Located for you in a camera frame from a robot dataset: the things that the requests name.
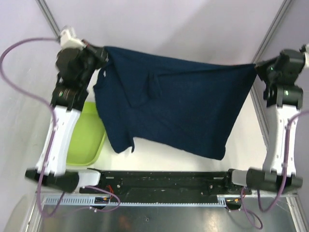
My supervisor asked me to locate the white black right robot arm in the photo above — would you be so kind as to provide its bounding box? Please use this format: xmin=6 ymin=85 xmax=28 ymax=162
xmin=223 ymin=47 xmax=309 ymax=194

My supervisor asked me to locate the green plastic bin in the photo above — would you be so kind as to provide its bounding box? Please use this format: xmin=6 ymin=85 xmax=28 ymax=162
xmin=66 ymin=102 xmax=106 ymax=166

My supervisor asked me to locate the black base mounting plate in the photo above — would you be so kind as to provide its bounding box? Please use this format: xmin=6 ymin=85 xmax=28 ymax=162
xmin=95 ymin=171 xmax=242 ymax=195

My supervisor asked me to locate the left aluminium frame post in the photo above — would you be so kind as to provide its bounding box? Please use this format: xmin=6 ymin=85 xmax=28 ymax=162
xmin=35 ymin=0 xmax=60 ymax=37

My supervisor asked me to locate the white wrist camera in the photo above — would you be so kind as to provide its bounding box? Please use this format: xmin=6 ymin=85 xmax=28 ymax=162
xmin=59 ymin=26 xmax=86 ymax=50
xmin=299 ymin=44 xmax=309 ymax=69

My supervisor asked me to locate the grey slotted cable duct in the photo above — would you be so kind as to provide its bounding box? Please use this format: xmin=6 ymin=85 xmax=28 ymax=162
xmin=43 ymin=195 xmax=226 ymax=207

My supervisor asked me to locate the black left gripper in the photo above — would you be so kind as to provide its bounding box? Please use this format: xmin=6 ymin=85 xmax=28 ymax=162
xmin=75 ymin=39 xmax=108 ymax=86

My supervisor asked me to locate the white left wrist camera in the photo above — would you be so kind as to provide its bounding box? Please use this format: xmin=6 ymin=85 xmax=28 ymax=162
xmin=59 ymin=26 xmax=86 ymax=50

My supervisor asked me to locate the aluminium frame post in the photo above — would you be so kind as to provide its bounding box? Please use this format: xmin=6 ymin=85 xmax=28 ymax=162
xmin=252 ymin=0 xmax=294 ymax=63
xmin=35 ymin=0 xmax=60 ymax=37

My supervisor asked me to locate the right aluminium frame post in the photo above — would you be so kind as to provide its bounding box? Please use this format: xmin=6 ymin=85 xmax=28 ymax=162
xmin=252 ymin=0 xmax=294 ymax=63

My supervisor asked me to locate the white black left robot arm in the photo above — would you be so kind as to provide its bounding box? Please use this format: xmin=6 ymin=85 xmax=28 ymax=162
xmin=25 ymin=44 xmax=108 ymax=193

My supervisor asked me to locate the navy blue t shirt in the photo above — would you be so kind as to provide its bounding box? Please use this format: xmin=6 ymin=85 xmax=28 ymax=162
xmin=94 ymin=46 xmax=256 ymax=160

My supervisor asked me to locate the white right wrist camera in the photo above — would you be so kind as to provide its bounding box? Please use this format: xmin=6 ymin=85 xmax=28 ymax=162
xmin=299 ymin=44 xmax=309 ymax=69

